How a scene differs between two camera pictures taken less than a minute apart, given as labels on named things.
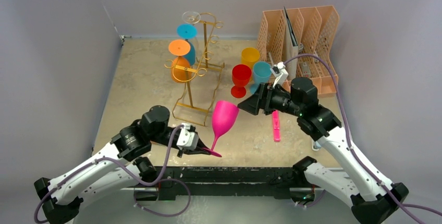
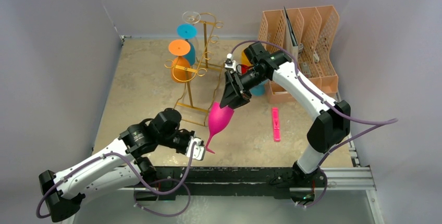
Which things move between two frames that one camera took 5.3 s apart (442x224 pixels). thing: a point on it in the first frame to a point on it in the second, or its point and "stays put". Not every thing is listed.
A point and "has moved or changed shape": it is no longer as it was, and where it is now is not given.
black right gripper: (267, 98) to (237, 85)
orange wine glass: (181, 67) stays put
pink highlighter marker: (276, 126) stays put
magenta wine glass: (224, 116) has moved or changed shape
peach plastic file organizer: (317, 32) stays put
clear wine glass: (191, 17) stays put
